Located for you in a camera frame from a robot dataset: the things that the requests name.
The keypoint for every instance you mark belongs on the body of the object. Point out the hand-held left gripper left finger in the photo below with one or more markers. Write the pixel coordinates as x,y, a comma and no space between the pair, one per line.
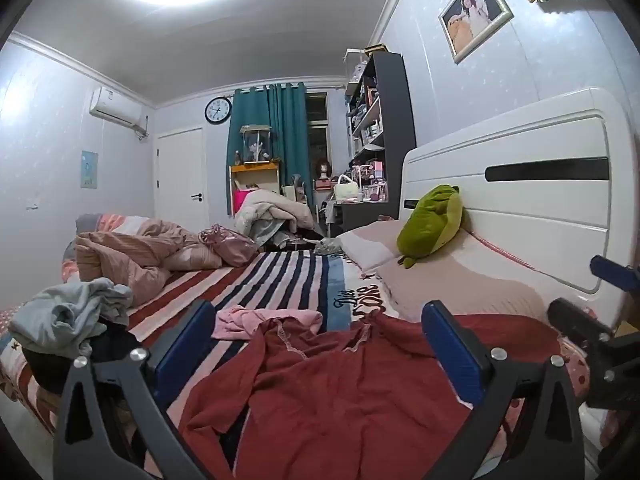
185,342

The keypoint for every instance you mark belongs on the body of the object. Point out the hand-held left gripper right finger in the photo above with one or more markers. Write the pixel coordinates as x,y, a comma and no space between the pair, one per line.
450,345

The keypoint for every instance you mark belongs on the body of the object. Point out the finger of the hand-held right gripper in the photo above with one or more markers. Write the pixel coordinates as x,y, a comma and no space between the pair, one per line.
612,272
580,320

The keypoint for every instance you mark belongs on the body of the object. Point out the red garment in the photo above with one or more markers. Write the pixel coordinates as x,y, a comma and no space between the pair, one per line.
340,390

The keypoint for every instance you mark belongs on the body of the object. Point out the grey crumpled clothes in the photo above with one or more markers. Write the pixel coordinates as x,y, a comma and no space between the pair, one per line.
60,315

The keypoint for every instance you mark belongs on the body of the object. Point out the pink small cloth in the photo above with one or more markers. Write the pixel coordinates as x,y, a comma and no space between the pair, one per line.
240,322

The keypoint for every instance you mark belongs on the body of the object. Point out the large beige pillow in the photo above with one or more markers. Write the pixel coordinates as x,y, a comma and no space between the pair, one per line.
475,280

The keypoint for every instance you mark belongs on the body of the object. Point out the black garment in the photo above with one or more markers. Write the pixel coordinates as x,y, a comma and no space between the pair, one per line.
115,342

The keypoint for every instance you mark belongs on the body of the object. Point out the pink striped quilt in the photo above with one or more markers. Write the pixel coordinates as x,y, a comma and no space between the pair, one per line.
130,255

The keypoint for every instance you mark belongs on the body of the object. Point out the shiny pink bag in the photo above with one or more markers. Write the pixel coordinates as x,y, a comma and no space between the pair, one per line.
230,245

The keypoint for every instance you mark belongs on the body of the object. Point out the green plush toy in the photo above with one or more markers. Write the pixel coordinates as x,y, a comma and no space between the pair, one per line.
430,225

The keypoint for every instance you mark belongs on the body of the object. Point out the small beige pillow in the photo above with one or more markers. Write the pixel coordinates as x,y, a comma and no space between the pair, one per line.
365,242

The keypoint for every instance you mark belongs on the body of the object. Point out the small grey cloth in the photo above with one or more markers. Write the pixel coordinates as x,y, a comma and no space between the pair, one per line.
327,246

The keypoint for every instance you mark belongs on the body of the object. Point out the pile of pale blankets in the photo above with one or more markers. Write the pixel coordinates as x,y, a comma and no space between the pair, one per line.
270,210

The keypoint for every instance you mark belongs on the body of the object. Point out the dark desk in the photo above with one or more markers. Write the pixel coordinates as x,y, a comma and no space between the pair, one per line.
360,215

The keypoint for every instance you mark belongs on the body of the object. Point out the white bed headboard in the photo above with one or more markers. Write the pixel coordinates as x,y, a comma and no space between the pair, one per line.
525,135

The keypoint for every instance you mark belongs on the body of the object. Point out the white door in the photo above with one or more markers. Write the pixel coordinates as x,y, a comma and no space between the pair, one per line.
180,175

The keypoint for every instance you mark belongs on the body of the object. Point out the white handbag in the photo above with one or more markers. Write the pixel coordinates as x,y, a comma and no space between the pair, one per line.
346,191

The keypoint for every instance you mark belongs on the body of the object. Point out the yellow topped shelf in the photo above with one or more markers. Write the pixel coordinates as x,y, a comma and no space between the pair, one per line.
252,167

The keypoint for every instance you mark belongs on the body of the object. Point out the glass display case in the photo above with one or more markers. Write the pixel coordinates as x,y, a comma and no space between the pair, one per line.
257,145

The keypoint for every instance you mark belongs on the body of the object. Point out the wig on mannequin head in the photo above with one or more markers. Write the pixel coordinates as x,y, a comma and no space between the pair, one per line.
324,170

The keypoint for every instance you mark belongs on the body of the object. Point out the teal curtain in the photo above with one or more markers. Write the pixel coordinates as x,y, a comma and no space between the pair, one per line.
287,125

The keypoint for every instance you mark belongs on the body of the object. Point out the window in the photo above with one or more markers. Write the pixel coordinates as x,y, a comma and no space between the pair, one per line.
316,140

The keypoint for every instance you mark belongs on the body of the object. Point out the dark bookshelf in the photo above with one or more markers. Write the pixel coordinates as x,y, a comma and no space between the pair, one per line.
395,110

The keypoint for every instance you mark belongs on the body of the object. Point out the white air conditioner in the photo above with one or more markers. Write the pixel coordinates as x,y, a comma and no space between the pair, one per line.
117,105

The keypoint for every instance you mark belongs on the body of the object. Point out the clear box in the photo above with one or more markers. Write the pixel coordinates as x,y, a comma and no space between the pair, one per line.
356,62

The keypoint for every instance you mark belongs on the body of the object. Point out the small blue wall poster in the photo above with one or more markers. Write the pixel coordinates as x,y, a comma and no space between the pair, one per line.
89,169

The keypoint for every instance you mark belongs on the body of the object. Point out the round wall clock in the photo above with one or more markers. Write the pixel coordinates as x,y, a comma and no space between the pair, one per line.
218,110

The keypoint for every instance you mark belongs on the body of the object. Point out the framed wall photo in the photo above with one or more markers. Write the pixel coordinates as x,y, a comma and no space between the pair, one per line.
472,12

